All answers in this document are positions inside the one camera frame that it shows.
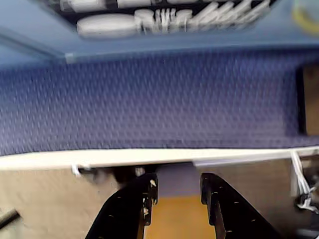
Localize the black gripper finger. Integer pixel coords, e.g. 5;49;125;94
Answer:
84;172;160;239
200;172;283;239

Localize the blue toy kitchen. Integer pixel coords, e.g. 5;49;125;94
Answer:
0;0;319;66

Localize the white cable bundle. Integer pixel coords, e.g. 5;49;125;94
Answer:
290;150;319;215

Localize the gold dishwasher door handle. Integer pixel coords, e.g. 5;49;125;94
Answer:
292;0;319;37

